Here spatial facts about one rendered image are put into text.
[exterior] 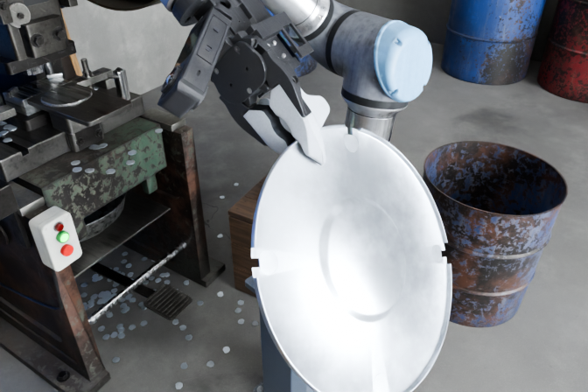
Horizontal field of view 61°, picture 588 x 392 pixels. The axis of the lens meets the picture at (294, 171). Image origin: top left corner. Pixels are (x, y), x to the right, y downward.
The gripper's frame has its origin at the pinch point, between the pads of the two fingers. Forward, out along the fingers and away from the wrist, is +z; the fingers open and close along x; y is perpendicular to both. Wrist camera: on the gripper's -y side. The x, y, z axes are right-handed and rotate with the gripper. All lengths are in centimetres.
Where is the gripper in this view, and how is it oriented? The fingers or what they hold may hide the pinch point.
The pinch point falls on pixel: (308, 159)
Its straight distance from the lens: 50.7
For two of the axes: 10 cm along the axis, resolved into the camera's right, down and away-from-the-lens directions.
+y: 5.2, -4.6, 7.2
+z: 6.0, 7.9, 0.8
